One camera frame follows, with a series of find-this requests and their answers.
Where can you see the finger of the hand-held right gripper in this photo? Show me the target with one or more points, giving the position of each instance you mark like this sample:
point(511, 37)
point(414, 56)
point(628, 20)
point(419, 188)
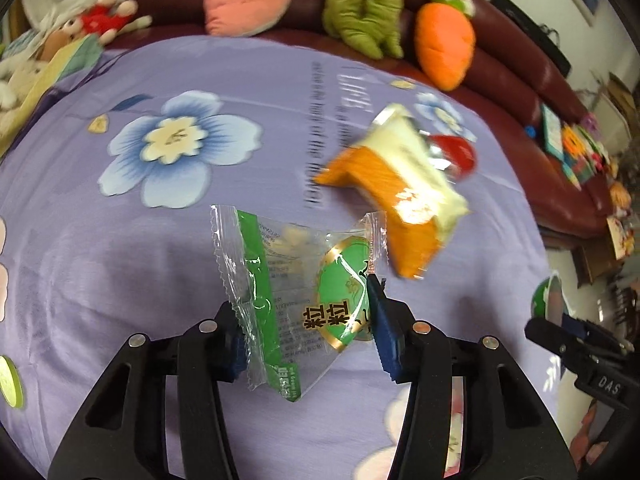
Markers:
point(595, 337)
point(547, 337)

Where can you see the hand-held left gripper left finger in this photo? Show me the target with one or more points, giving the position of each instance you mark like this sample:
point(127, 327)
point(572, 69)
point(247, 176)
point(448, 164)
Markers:
point(233, 357)

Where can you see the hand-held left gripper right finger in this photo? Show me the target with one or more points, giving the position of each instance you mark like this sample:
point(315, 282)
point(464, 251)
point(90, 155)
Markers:
point(384, 330)

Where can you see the green white packet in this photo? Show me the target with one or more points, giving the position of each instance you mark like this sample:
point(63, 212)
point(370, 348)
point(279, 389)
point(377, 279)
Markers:
point(547, 297)

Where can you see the clear green snack wrapper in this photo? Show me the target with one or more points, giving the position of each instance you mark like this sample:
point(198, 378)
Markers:
point(280, 270)

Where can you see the wooden side table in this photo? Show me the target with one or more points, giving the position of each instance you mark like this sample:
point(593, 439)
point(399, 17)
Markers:
point(595, 262)

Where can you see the pile of yellow packets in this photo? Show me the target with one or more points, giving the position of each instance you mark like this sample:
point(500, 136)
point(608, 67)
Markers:
point(621, 220)

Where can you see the purple floral blanket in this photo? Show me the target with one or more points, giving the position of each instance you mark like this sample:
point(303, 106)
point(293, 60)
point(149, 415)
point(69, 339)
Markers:
point(125, 240)

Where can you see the orange white snack bag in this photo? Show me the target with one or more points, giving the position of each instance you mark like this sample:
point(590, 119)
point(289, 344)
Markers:
point(380, 170)

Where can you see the pile of colourful toys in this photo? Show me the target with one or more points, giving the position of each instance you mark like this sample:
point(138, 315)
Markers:
point(587, 152)

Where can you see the red soda can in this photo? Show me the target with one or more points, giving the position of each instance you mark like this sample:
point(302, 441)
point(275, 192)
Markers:
point(460, 156)

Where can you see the teal framed book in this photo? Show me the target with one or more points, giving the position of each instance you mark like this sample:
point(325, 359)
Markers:
point(552, 132)

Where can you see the small blue ball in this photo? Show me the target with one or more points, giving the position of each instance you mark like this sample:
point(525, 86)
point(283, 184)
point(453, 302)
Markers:
point(530, 131)

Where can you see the yellow green round lid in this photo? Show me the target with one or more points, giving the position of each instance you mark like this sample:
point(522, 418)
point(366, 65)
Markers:
point(10, 382)

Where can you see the dark red leather sofa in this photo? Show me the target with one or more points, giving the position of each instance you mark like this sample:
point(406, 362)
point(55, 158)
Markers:
point(505, 75)

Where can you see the orange carrot plush toy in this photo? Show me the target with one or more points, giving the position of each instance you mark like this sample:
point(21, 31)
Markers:
point(445, 45)

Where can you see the black flat device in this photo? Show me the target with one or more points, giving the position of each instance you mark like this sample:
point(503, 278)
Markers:
point(535, 30)

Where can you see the green plush toy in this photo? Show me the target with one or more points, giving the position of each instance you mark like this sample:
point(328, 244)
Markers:
point(365, 5)

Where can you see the cream plush toy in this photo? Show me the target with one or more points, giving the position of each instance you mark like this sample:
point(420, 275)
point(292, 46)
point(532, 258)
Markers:
point(17, 85)

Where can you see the red white plush doll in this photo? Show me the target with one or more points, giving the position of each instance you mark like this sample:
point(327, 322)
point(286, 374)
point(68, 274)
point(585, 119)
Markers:
point(102, 20)

